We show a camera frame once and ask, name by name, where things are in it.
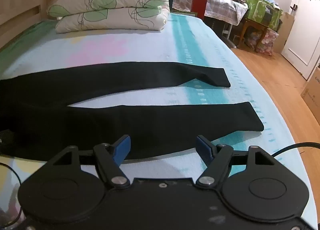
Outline red bed post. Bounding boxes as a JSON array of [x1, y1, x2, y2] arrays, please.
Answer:
[[191, 0, 211, 21]]

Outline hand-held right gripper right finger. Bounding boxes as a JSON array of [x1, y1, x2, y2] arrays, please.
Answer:
[[195, 135, 284, 187]]

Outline black pants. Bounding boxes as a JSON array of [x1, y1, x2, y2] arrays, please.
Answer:
[[0, 61, 265, 161]]

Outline white metal leg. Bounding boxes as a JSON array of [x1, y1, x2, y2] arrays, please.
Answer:
[[221, 22, 233, 40]]

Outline black cable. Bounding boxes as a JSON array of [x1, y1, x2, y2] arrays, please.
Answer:
[[0, 162, 26, 223], [271, 142, 320, 158]]

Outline green storage bag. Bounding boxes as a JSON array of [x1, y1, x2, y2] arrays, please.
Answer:
[[244, 0, 283, 32]]

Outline flat cardboard sheet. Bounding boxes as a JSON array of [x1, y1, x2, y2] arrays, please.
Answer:
[[273, 11, 296, 55]]

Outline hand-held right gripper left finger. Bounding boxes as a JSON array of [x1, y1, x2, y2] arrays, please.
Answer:
[[46, 135, 131, 187]]

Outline wooden stool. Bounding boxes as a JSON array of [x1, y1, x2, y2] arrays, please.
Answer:
[[236, 18, 269, 51]]

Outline cardboard box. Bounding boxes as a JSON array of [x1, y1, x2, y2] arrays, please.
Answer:
[[300, 66, 320, 121]]

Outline floral bag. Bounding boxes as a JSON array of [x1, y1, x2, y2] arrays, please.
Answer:
[[244, 28, 280, 57]]

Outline upper leaf-print pillow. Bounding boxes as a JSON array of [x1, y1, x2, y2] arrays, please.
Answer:
[[47, 0, 171, 34]]

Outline wooden bed frame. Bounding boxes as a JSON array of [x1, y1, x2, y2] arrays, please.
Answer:
[[0, 0, 77, 49]]

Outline white door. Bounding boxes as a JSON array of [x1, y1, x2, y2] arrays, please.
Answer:
[[281, 0, 320, 81]]

